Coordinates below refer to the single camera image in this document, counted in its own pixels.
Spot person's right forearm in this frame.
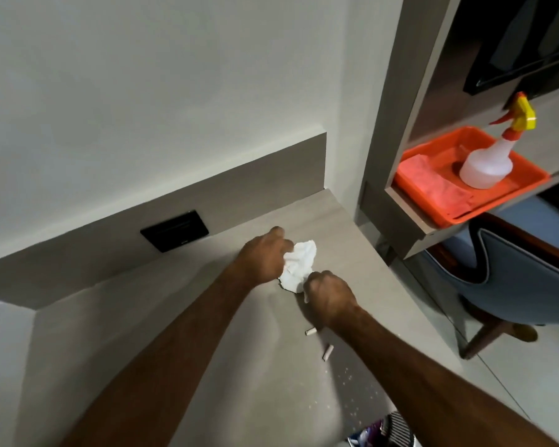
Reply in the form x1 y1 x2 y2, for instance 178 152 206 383
325 304 559 447

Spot black wall socket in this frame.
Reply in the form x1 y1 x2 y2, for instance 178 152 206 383
140 209 210 254

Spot scattered white chalk crumbs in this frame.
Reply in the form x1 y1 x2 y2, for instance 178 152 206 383
307 363 384 416

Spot person's left forearm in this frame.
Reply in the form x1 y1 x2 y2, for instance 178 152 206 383
60 261 263 447

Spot white tissue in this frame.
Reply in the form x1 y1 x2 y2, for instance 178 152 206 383
278 240 318 294

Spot grey wooden shelf unit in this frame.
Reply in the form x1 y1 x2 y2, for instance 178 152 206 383
359 0 559 260

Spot person's left hand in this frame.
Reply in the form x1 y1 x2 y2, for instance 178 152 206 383
234 226 295 287

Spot pink cloth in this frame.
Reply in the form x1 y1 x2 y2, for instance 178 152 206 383
397 154 474 219

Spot blue upholstered chair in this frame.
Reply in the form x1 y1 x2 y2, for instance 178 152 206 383
428 194 559 360

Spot orange plastic tray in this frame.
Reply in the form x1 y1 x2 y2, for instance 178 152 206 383
393 126 552 229

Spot person's right hand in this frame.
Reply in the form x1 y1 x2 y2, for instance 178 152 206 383
303 270 360 329

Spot white spray bottle yellow nozzle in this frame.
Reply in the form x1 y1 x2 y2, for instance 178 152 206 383
459 91 538 190

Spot person's patterned clothing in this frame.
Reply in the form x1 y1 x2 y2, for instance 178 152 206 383
347 411 423 447

